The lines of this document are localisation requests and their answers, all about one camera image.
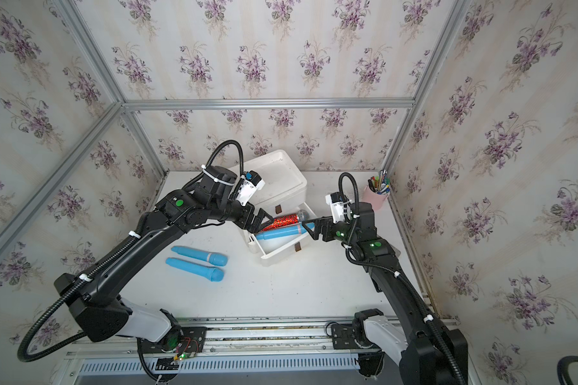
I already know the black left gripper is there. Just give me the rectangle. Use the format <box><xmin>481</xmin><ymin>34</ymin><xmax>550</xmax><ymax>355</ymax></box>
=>
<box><xmin>209</xmin><ymin>192</ymin><xmax>276</xmax><ymax>233</ymax></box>

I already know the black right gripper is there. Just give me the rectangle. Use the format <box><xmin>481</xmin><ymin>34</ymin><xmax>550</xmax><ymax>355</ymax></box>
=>
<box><xmin>303</xmin><ymin>212</ymin><xmax>361</xmax><ymax>247</ymax></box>

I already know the blue toy microphone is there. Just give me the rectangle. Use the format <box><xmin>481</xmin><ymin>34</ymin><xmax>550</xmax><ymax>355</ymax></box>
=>
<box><xmin>171</xmin><ymin>245</ymin><xmax>228</xmax><ymax>266</ymax></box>
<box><xmin>255</xmin><ymin>223</ymin><xmax>308</xmax><ymax>241</ymax></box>
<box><xmin>165</xmin><ymin>258</ymin><xmax>224</xmax><ymax>282</ymax></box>

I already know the white drawer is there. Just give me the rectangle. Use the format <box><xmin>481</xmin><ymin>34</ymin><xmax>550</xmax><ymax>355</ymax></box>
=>
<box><xmin>241</xmin><ymin>230</ymin><xmax>311</xmax><ymax>267</ymax></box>

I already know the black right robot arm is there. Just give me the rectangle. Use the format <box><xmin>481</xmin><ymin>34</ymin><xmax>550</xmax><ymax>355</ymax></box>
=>
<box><xmin>302</xmin><ymin>172</ymin><xmax>468</xmax><ymax>384</ymax></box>

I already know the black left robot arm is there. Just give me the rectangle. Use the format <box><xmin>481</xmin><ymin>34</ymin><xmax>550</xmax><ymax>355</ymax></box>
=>
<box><xmin>17</xmin><ymin>140</ymin><xmax>273</xmax><ymax>363</ymax></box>

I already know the white plastic drawer cabinet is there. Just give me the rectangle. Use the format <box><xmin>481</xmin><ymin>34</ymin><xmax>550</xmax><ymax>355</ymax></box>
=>
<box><xmin>228</xmin><ymin>149</ymin><xmax>308</xmax><ymax>251</ymax></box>

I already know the pink metal pen bucket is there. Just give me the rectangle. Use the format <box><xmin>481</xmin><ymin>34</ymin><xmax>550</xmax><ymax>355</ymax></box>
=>
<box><xmin>361</xmin><ymin>185</ymin><xmax>389</xmax><ymax>211</ymax></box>

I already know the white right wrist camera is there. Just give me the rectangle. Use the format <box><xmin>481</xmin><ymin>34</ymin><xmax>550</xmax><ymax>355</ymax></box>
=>
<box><xmin>325</xmin><ymin>192</ymin><xmax>351</xmax><ymax>223</ymax></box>

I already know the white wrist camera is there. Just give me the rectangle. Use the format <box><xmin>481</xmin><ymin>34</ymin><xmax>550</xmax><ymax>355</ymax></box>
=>
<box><xmin>234</xmin><ymin>171</ymin><xmax>265</xmax><ymax>206</ymax></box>
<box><xmin>325</xmin><ymin>192</ymin><xmax>351</xmax><ymax>223</ymax></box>

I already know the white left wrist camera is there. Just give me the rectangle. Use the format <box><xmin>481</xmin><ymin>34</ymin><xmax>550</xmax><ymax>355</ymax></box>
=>
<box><xmin>234</xmin><ymin>171</ymin><xmax>265</xmax><ymax>206</ymax></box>

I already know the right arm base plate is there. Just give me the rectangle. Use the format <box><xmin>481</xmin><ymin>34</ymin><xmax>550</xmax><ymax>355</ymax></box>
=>
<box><xmin>325</xmin><ymin>322</ymin><xmax>368</xmax><ymax>351</ymax></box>

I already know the aluminium mounting rail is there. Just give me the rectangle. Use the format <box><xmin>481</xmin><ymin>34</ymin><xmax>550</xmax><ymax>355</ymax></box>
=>
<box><xmin>64</xmin><ymin>314</ymin><xmax>468</xmax><ymax>359</ymax></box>

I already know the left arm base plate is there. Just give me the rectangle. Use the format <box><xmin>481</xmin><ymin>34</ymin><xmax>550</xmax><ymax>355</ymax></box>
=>
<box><xmin>139</xmin><ymin>327</ymin><xmax>208</xmax><ymax>357</ymax></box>

